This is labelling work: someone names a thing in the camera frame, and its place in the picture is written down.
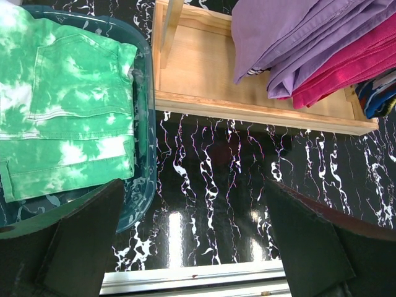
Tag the wooden clothes rack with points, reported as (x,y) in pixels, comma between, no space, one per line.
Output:
(194,58)

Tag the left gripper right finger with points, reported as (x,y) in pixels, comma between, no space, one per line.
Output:
(326,252)

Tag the pink folded trousers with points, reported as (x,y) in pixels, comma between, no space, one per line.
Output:
(365,58)

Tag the green white trousers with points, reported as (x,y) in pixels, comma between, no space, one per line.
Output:
(67,115)

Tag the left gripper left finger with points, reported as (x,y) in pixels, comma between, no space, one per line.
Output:
(62,252)

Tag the transparent blue plastic bin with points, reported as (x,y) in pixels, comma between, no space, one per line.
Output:
(140,188)

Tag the lilac folded trousers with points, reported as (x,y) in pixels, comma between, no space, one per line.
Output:
(293,39)

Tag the blue patterned trousers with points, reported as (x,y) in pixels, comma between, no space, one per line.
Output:
(377,95)

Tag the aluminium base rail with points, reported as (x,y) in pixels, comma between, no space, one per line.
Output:
(216,280)

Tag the black marble pattern mat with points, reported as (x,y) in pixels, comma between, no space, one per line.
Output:
(209,203)

